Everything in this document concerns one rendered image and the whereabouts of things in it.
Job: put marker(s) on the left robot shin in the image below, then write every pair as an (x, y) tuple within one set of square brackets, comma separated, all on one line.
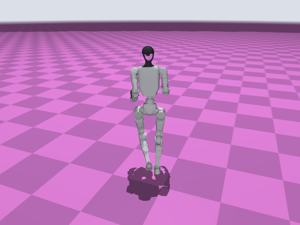
[(145, 149)]

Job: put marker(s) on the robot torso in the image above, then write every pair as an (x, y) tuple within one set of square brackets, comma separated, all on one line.
[(148, 78)]

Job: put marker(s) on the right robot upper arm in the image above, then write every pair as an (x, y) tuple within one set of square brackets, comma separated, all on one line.
[(164, 79)]

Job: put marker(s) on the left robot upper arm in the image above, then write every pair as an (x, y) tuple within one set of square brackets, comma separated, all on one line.
[(134, 80)]

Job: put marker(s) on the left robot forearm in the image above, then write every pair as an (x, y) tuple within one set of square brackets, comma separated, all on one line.
[(134, 97)]

